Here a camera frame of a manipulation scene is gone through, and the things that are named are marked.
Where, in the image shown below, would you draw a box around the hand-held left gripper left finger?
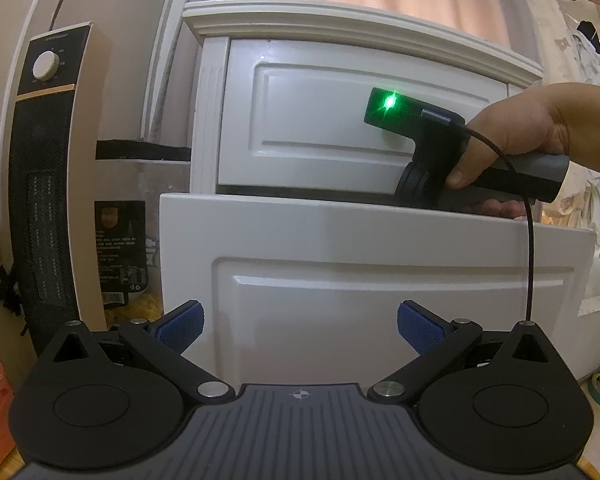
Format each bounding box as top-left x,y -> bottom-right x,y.
40,300 -> 236,406

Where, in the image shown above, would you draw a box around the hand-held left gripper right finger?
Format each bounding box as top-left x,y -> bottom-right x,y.
371,300 -> 564,406

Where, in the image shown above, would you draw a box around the white drawer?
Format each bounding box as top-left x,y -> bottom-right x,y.
215,36 -> 527,202
159,192 -> 597,393

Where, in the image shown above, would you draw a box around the white closed drawer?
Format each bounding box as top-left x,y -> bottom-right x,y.
215,36 -> 527,202

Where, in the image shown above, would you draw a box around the person's right hand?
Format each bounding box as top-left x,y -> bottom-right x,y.
444,82 -> 581,219

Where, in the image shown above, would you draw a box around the clear bag with black label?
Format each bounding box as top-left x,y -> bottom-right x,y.
94,160 -> 162,323

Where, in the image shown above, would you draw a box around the hanging light clothes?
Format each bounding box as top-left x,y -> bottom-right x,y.
522,0 -> 600,313

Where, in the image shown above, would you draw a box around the black and beige tower heater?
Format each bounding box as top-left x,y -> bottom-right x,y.
6,21 -> 117,358

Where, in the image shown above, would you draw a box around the white nightstand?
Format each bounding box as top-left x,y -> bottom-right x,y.
182,0 -> 598,393

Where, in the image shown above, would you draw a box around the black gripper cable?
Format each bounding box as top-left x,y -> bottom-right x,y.
422,109 -> 537,323

